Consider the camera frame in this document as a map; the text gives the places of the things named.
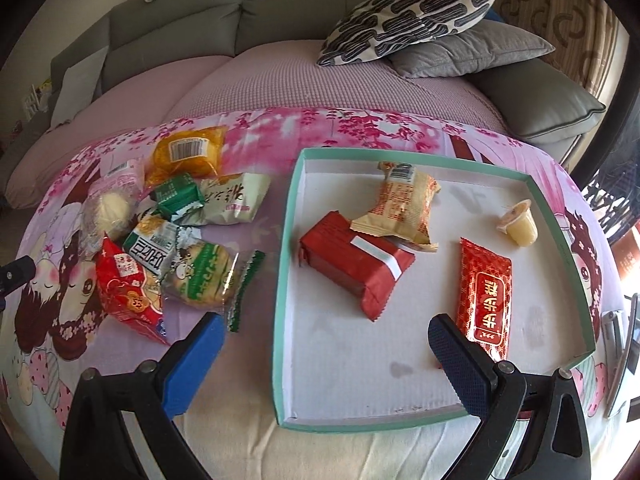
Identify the red foil snack block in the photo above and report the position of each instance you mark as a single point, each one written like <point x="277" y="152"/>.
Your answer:
<point x="366" y="266"/>

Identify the small jelly cup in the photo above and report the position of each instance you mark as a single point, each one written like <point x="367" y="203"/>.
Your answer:
<point x="518" y="224"/>

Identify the black white patterned pillow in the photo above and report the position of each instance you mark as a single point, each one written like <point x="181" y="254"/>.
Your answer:
<point x="378" y="28"/>

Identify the pale green rice cracker packet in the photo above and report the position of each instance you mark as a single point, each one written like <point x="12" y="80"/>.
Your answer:
<point x="230" y="199"/>

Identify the dark green snack packet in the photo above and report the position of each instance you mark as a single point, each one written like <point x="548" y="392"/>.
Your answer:
<point x="177" y="197"/>

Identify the light grey pillow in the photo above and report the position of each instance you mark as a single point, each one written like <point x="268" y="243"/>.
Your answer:
<point x="78" y="87"/>

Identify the beige orange pastry packet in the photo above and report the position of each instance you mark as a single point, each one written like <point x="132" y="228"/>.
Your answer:
<point x="403" y="207"/>

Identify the teal rimmed cardboard tray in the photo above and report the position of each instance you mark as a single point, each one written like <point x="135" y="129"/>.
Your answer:
<point x="333" y="370"/>

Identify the orange bread packet with barcode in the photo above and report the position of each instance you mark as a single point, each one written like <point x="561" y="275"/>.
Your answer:
<point x="197" y="153"/>

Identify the pink clear bun packet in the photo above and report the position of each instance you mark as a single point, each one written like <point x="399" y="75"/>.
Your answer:
<point x="110" y="206"/>

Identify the red gold candy bar packet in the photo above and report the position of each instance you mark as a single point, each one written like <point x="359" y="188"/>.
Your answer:
<point x="485" y="298"/>

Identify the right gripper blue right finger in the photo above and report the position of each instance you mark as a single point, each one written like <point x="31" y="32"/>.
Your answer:
<point x="466" y="364"/>

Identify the pink checked sofa cover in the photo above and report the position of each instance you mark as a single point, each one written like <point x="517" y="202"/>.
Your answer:
<point x="284" y="73"/>

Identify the grey cushion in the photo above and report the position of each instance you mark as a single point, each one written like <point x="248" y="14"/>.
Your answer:
<point x="488" y="44"/>

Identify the pink cartoon blanket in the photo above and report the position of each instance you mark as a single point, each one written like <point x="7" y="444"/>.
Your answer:
<point x="231" y="423"/>

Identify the grey sofa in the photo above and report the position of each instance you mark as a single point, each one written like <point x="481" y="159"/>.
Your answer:
<point x="540" y="105"/>

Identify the red nice snack bag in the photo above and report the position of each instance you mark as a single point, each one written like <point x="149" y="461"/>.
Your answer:
<point x="129" y="292"/>

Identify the green white Korean snack packet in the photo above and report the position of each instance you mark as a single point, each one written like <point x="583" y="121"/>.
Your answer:
<point x="154" y="242"/>

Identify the clear green round cookie packet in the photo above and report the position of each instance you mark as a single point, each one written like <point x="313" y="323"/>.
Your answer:
<point x="212" y="277"/>

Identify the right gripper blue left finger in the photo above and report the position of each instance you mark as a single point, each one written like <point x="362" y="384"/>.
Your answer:
<point x="186" y="363"/>

